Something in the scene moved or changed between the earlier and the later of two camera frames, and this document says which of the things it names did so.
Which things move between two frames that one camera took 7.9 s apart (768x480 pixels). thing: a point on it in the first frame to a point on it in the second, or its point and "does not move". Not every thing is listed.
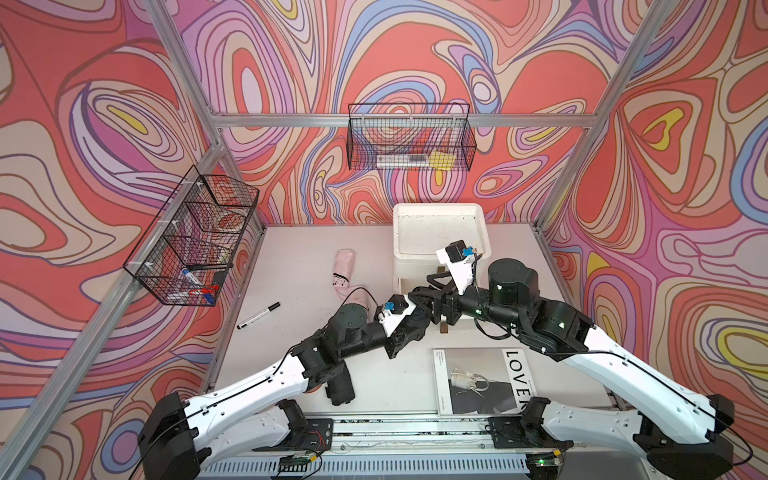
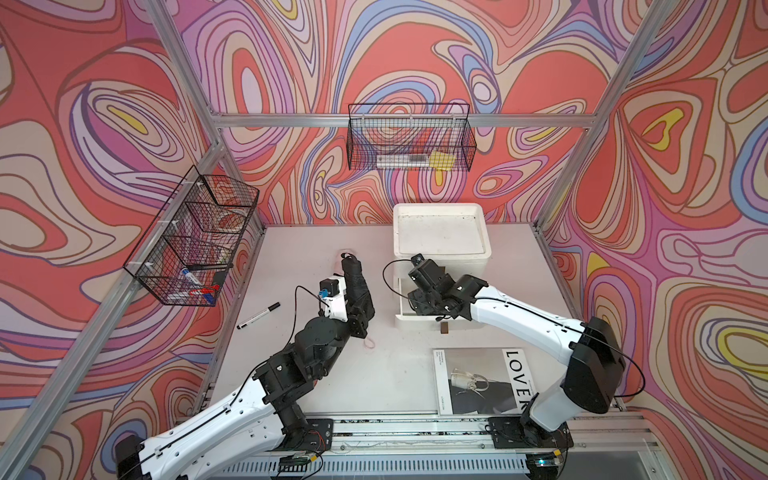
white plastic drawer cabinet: x=419 y=230 does not move
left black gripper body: x=392 y=343 to x=357 y=328
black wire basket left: x=187 y=255 does not move
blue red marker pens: x=207 y=291 does not move
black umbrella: x=340 y=389 to x=356 y=290
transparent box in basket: x=402 y=160 does not move
